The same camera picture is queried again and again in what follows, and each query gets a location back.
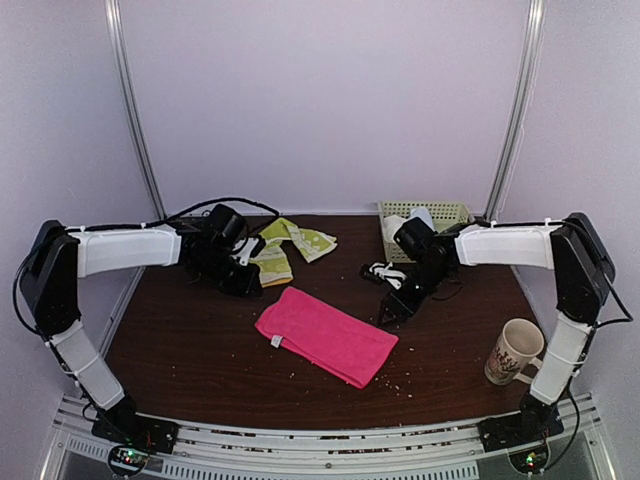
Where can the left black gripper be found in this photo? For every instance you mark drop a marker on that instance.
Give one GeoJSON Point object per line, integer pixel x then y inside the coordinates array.
{"type": "Point", "coordinates": [250, 285]}

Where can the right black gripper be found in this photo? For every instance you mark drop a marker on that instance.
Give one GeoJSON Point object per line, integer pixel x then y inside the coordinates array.
{"type": "Point", "coordinates": [393, 307]}

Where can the pink towel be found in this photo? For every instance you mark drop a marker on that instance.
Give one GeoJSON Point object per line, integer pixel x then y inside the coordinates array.
{"type": "Point", "coordinates": [340, 344]}

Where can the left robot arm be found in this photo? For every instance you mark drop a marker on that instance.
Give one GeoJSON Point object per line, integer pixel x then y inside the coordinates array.
{"type": "Point", "coordinates": [217, 246]}

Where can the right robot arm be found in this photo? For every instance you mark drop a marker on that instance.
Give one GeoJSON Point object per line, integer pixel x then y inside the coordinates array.
{"type": "Point", "coordinates": [571, 248]}

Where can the green patterned towel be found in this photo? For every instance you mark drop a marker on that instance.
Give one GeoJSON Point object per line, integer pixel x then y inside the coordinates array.
{"type": "Point", "coordinates": [273, 262]}

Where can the white rolled towel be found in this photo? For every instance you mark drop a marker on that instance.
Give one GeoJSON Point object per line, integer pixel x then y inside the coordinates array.
{"type": "Point", "coordinates": [390, 225]}

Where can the light blue rolled towel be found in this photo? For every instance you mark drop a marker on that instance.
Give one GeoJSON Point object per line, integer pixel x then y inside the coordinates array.
{"type": "Point", "coordinates": [423, 214]}

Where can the green plastic basket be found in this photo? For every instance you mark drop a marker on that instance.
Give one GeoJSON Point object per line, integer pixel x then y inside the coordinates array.
{"type": "Point", "coordinates": [443, 214]}

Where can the cream mug red pattern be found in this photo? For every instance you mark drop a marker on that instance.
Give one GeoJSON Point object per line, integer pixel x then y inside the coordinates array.
{"type": "Point", "coordinates": [518, 345]}

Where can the right circuit board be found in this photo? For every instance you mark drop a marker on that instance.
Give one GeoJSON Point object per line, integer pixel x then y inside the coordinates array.
{"type": "Point", "coordinates": [529, 461]}

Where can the circuit board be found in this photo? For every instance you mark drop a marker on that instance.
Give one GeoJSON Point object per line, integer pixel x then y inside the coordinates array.
{"type": "Point", "coordinates": [529, 461]}
{"type": "Point", "coordinates": [126, 461]}

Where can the left circuit board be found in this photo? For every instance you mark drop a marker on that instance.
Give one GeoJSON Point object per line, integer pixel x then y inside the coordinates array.
{"type": "Point", "coordinates": [126, 461]}

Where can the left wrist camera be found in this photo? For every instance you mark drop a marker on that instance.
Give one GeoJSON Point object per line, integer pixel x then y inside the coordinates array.
{"type": "Point", "coordinates": [246, 249]}

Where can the aluminium front rail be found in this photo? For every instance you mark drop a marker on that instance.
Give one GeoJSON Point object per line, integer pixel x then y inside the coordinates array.
{"type": "Point", "coordinates": [450, 450]}

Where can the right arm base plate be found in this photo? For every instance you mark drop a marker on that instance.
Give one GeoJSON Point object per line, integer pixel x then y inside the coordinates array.
{"type": "Point", "coordinates": [514, 430]}

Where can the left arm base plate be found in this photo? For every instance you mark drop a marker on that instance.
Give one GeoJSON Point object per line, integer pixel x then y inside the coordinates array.
{"type": "Point", "coordinates": [146, 433]}

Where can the right aluminium corner post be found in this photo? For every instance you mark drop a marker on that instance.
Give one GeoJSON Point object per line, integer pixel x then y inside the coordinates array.
{"type": "Point", "coordinates": [522, 96]}

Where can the aluminium corner post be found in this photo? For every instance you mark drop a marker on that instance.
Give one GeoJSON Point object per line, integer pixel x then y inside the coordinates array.
{"type": "Point", "coordinates": [522, 96]}
{"type": "Point", "coordinates": [116, 33]}

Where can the left aluminium corner post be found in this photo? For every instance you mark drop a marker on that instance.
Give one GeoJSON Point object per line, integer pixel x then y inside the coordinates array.
{"type": "Point", "coordinates": [116, 33]}

